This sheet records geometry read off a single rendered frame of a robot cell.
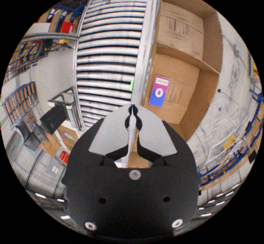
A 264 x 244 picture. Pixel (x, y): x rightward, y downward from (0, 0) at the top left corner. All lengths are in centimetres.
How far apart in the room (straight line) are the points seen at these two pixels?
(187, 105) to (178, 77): 18
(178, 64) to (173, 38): 14
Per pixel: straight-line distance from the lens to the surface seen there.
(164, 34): 47
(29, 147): 96
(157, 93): 44
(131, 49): 58
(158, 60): 43
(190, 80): 50
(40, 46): 64
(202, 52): 56
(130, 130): 60
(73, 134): 121
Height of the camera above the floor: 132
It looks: 57 degrees down
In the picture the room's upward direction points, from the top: 167 degrees counter-clockwise
